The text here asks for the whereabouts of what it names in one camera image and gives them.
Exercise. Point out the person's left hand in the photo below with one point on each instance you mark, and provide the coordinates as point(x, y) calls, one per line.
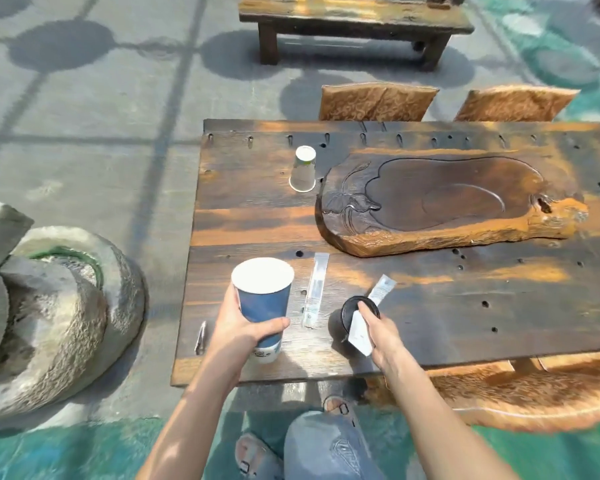
point(230, 339)

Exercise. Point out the person's right hand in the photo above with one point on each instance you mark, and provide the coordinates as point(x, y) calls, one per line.
point(387, 344)

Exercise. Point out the person's left thumb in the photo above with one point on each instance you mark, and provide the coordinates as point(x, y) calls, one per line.
point(270, 326)

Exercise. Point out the person's right fingers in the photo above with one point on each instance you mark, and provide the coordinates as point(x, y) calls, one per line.
point(371, 317)

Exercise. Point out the white sachet packet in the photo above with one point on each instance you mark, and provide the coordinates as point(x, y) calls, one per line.
point(360, 337)

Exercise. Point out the blue paper cup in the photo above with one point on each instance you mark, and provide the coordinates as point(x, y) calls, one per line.
point(262, 294)

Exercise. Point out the person's right forearm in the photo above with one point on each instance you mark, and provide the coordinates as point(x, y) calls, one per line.
point(435, 419)

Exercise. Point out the person's left forearm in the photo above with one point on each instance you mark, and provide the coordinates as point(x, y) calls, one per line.
point(190, 419)

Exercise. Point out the black cup lid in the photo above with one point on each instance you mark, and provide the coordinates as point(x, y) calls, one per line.
point(341, 317)

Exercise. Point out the clear wrapped straw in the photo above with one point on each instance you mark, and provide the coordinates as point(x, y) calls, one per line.
point(315, 289)

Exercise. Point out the metal tongs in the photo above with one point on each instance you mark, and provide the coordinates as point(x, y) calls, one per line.
point(200, 339)

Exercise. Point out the person's right sandal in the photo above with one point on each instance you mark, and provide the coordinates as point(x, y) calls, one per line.
point(339, 407)

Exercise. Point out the person's sandal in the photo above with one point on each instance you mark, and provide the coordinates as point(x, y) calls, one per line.
point(255, 459)
point(339, 407)

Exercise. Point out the person's left sandal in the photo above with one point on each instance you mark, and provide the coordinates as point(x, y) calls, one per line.
point(255, 459)

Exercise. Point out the person's blue jeans leg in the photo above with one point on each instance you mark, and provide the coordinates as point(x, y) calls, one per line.
point(325, 449)

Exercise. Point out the carved wooden tea tray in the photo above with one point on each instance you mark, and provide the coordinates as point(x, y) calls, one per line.
point(445, 199)

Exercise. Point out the upturned white paper cup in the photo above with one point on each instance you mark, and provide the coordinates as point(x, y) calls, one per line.
point(303, 169)

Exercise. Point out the burl wood stool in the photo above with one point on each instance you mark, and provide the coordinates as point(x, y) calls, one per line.
point(530, 394)

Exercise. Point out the round stone millstone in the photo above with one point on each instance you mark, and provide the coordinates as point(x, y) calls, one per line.
point(80, 334)

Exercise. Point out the burl wood chair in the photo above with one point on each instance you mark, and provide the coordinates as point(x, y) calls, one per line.
point(377, 102)
point(515, 103)

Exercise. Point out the dark wooden bench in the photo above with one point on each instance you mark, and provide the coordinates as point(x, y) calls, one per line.
point(355, 17)

